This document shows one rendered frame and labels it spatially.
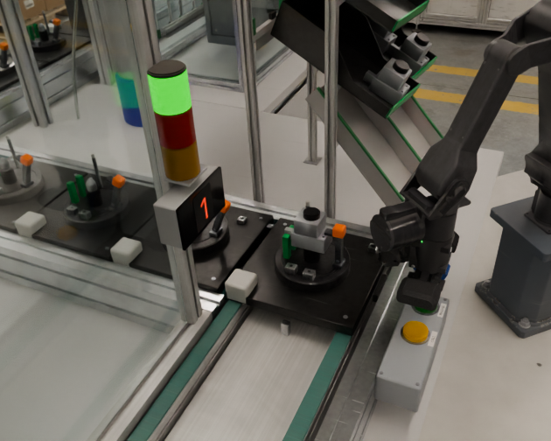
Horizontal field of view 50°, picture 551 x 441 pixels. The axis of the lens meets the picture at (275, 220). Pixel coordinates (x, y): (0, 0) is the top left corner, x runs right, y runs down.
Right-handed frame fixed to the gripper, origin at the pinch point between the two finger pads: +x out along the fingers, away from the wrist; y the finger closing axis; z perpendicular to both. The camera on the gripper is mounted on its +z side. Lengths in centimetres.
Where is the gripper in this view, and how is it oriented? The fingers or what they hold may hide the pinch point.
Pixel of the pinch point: (425, 288)
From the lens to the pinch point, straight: 104.1
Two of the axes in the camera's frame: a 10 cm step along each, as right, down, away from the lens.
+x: 0.3, 8.1, 5.9
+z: -9.1, -2.2, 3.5
